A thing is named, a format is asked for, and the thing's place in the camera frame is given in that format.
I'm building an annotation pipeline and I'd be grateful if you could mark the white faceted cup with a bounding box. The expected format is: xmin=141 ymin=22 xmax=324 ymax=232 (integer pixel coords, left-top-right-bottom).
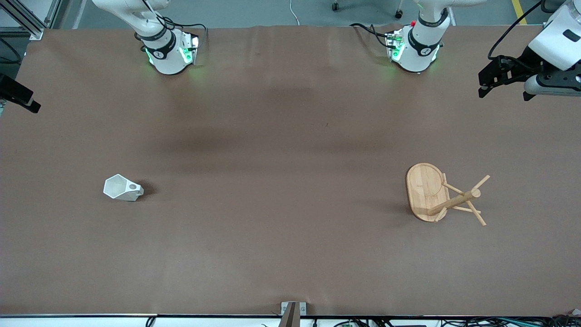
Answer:
xmin=103 ymin=174 xmax=145 ymax=202

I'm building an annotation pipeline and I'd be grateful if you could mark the wooden cup rack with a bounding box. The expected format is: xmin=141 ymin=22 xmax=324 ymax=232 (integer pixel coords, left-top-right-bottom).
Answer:
xmin=406 ymin=163 xmax=491 ymax=227

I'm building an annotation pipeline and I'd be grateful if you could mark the brown paper table cover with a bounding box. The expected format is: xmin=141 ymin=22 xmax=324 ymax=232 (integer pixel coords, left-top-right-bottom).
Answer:
xmin=0 ymin=25 xmax=581 ymax=317

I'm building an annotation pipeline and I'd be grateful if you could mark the black left arm wrist cable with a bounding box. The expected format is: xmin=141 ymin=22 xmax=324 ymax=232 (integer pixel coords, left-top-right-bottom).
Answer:
xmin=487 ymin=0 xmax=545 ymax=60

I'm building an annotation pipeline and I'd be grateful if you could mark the aluminium frame profile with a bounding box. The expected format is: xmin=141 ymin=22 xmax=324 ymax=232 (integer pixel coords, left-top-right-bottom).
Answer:
xmin=0 ymin=0 xmax=62 ymax=41

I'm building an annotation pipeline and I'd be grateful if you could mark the black left arm base cable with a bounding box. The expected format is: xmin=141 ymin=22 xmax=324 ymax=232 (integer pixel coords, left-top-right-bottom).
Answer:
xmin=350 ymin=23 xmax=394 ymax=49

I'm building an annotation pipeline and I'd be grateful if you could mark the black arm base cable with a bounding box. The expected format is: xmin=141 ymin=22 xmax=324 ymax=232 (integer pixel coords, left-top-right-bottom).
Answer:
xmin=350 ymin=23 xmax=394 ymax=49
xmin=161 ymin=16 xmax=208 ymax=44

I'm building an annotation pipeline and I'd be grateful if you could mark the black right arm base cable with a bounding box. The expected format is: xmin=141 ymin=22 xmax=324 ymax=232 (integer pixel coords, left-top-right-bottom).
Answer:
xmin=161 ymin=16 xmax=208 ymax=44

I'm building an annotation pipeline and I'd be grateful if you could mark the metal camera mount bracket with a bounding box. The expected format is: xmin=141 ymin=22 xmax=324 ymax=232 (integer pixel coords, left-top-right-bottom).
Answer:
xmin=280 ymin=302 xmax=307 ymax=327

